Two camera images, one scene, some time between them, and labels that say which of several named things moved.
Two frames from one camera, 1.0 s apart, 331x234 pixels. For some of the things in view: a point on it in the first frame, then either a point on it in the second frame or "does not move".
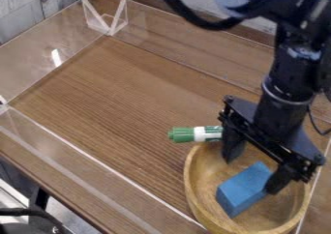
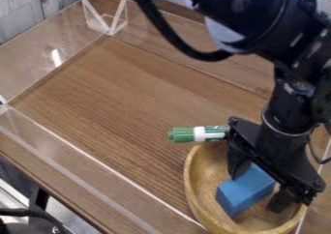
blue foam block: (243, 189) does not move
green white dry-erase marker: (211, 133) does not move
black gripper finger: (231, 142) → (236, 161)
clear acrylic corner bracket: (102, 22) does not move
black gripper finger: (279, 179) → (284, 199)
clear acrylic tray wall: (88, 186) does not move
